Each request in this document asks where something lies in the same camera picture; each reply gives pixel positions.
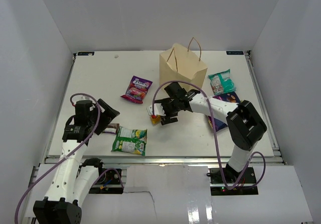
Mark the blue left table label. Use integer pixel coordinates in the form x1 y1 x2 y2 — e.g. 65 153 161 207
77 52 95 56

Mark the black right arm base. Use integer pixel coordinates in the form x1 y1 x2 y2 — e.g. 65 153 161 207
207 166 259 196

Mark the blue right table label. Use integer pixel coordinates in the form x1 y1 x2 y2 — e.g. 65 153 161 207
226 51 244 55

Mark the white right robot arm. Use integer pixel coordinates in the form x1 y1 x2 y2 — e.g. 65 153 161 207
149 80 267 189

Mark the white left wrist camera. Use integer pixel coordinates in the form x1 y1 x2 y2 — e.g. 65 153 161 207
80 95 91 101

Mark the aluminium front table rail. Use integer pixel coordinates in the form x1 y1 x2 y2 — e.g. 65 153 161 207
44 155 284 166

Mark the brown paper bag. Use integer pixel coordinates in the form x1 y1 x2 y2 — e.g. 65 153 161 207
159 43 208 88

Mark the purple nut snack bag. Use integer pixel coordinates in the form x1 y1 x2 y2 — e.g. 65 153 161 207
210 91 241 132

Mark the yellow snack packet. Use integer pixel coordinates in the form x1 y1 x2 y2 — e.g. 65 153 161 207
150 115 162 125

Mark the brown chocolate bar wrapper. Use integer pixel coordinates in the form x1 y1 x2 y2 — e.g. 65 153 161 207
103 124 120 135

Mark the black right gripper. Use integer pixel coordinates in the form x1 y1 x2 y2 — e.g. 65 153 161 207
154 98 181 126

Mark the green candy bag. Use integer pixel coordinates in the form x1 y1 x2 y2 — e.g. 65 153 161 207
111 126 147 156

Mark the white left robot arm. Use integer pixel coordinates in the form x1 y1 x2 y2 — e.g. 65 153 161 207
33 99 120 223

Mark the teal snack packet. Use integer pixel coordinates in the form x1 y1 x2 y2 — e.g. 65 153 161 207
208 69 236 96

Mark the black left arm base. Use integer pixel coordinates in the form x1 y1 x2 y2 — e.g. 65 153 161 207
89 169 123 194

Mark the red purple candy bag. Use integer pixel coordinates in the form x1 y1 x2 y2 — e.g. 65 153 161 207
121 76 152 104

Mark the blue table label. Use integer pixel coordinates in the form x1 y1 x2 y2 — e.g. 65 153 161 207
226 51 244 55
77 52 95 56

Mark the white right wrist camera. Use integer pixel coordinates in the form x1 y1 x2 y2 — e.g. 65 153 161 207
146 103 166 116

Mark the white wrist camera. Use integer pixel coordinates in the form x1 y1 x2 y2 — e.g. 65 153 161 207
146 103 166 116
80 95 91 101

